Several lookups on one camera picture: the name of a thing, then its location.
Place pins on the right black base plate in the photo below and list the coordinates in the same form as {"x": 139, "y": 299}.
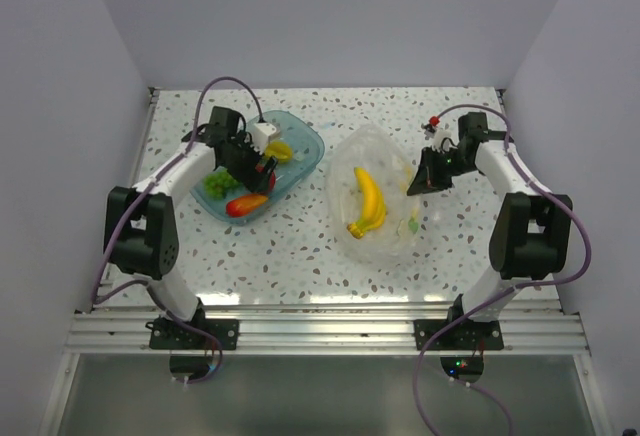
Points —
{"x": 467, "y": 336}

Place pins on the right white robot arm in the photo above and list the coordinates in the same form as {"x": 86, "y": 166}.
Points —
{"x": 531, "y": 234}

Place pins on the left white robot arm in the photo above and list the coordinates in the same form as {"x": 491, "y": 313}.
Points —
{"x": 141, "y": 236}

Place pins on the red fake apple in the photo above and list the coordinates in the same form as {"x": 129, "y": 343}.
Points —
{"x": 266, "y": 181}

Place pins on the yellow fake banana bunch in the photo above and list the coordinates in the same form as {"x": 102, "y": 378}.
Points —
{"x": 373, "y": 208}

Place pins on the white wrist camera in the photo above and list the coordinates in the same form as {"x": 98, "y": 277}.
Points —
{"x": 441, "y": 138}
{"x": 262, "y": 134}

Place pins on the red orange fake mango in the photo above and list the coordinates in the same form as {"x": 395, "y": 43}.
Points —
{"x": 244, "y": 205}

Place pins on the green fake grapes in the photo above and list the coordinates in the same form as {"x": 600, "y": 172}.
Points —
{"x": 218, "y": 184}

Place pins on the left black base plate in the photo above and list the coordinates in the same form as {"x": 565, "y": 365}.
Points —
{"x": 166, "y": 334}

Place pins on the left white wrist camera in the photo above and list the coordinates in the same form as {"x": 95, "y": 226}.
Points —
{"x": 262, "y": 134}

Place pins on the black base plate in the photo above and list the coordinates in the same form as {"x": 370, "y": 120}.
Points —
{"x": 166, "y": 334}
{"x": 467, "y": 336}

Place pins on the clear plastic bag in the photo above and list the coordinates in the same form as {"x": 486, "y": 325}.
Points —
{"x": 373, "y": 149}

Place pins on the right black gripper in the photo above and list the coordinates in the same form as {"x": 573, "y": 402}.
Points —
{"x": 427, "y": 180}

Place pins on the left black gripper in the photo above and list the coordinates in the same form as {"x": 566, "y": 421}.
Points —
{"x": 251, "y": 178}

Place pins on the blue plastic fruit tray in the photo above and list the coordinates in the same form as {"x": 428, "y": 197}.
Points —
{"x": 308, "y": 149}

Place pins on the yellow fake starfruit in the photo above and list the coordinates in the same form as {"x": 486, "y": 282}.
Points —
{"x": 280, "y": 151}

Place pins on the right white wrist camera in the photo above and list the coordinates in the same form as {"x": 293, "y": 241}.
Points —
{"x": 441, "y": 138}

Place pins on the aluminium mounting rail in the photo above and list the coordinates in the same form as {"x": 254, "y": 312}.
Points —
{"x": 528, "y": 327}

